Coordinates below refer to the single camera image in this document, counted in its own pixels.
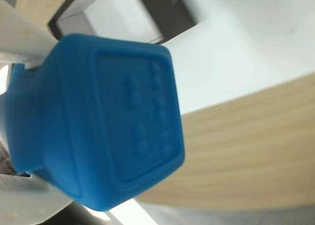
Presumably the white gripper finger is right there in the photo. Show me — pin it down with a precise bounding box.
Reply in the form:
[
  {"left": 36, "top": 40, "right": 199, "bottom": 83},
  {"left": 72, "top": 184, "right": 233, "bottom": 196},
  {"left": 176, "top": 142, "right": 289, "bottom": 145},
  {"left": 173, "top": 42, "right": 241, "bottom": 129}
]
[
  {"left": 0, "top": 173, "right": 75, "bottom": 225},
  {"left": 0, "top": 0, "right": 60, "bottom": 70}
]

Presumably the blue rubber cube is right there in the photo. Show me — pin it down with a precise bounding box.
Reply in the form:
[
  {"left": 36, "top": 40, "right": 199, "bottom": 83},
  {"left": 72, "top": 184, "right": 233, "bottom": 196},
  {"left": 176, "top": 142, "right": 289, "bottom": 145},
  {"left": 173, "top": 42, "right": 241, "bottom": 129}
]
[{"left": 4, "top": 32, "right": 187, "bottom": 212}]

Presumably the brown box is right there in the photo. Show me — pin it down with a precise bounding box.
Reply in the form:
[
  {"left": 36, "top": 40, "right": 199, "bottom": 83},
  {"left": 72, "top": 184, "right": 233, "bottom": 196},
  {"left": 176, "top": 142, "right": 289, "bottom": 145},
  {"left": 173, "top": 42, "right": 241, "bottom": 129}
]
[{"left": 47, "top": 0, "right": 200, "bottom": 45}]

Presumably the white paper sheet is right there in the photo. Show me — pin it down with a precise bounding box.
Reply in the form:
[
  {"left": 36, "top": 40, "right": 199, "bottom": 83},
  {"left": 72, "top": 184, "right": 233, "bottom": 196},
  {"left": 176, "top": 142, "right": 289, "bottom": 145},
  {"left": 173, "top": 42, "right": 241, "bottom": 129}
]
[{"left": 82, "top": 0, "right": 315, "bottom": 117}]

